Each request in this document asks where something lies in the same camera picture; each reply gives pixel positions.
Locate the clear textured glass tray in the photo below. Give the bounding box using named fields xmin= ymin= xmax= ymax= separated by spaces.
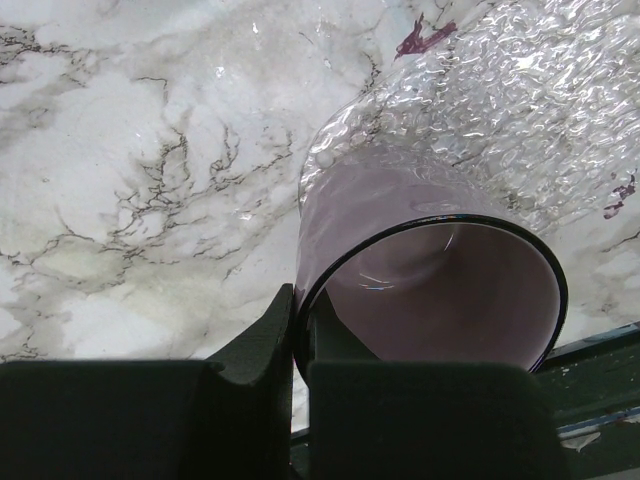
xmin=299 ymin=1 xmax=639 ymax=232

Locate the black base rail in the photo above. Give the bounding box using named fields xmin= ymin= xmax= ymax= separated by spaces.
xmin=289 ymin=333 xmax=639 ymax=479

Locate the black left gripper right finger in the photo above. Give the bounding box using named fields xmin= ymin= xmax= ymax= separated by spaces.
xmin=306 ymin=294 xmax=570 ymax=479

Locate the purple mug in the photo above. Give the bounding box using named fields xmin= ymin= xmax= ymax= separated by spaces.
xmin=296 ymin=162 xmax=568 ymax=371

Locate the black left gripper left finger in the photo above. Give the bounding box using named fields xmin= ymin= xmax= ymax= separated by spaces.
xmin=1 ymin=284 xmax=293 ymax=479

